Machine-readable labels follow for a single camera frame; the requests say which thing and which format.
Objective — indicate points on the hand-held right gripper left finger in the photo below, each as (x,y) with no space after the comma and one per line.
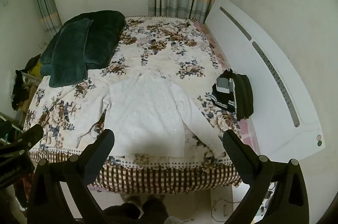
(103,145)

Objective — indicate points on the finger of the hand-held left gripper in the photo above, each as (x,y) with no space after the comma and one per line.
(27,134)

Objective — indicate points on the black folded garment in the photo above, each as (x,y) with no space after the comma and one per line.
(244,97)

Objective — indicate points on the floral bedspread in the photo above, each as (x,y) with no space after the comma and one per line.
(158,42)

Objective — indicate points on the dark hanging clothes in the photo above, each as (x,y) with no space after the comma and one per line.
(21,86)

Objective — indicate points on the person's left leg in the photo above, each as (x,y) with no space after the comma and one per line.
(121,214)

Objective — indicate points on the pink mattress sheet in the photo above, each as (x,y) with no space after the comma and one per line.
(248,134)

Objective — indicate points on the black grey striped garment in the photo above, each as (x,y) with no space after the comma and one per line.
(221,92)

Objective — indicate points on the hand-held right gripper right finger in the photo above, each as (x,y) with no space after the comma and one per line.
(234,150)

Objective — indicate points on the white towel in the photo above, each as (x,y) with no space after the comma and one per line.
(148,113)

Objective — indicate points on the dark green blanket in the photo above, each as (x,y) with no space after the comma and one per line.
(105,36)

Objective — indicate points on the person's leg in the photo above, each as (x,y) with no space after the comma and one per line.
(121,214)
(154,210)

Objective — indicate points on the dark green pillow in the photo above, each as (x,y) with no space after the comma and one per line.
(70,55)

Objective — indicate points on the person's right leg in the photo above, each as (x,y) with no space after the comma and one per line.
(154,210)

